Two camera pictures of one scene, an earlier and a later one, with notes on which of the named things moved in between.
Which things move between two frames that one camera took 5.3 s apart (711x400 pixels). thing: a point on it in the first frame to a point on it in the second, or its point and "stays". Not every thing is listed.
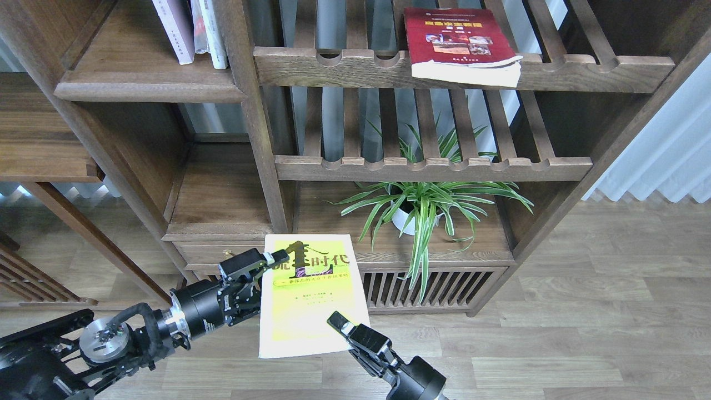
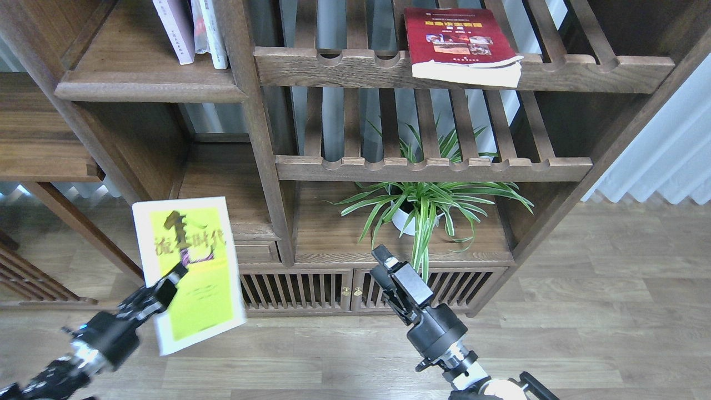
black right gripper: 417,380 to 437,325
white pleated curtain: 669,150 stays
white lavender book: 177,19 stays
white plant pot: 399,216 stays
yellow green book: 298,296 to 209,298
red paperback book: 462,45 stays
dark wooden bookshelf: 447,138 stays
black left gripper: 201,307 to 106,339
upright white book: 208,35 stays
